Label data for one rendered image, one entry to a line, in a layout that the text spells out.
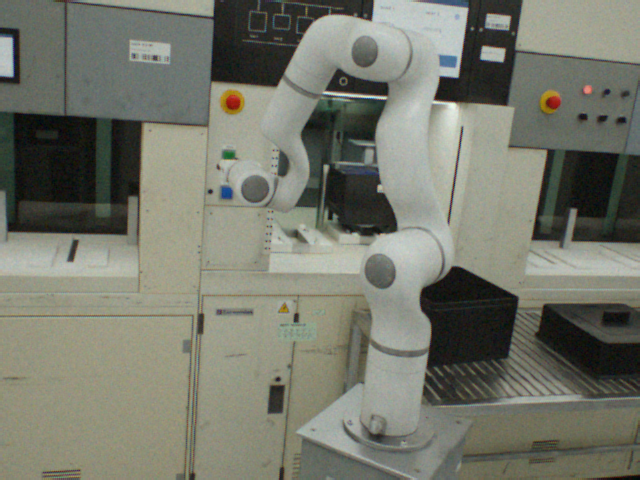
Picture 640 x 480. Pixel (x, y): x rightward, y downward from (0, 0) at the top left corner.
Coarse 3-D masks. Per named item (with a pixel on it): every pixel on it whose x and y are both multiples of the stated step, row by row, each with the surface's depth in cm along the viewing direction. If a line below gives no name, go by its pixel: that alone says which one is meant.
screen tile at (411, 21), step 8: (384, 8) 188; (392, 8) 189; (400, 8) 189; (408, 8) 190; (384, 16) 189; (392, 16) 189; (400, 16) 190; (408, 16) 191; (416, 16) 191; (408, 24) 191; (416, 24) 192
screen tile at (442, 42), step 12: (432, 12) 192; (444, 12) 193; (456, 12) 194; (432, 24) 193; (444, 24) 194; (456, 24) 195; (432, 36) 194; (444, 36) 195; (456, 36) 196; (444, 48) 196; (456, 48) 197
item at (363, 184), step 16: (368, 144) 238; (368, 160) 242; (336, 176) 243; (352, 176) 233; (368, 176) 235; (336, 192) 242; (352, 192) 235; (368, 192) 236; (384, 192) 238; (336, 208) 241; (352, 208) 236; (368, 208) 238; (384, 208) 239; (368, 224) 239; (384, 224) 241
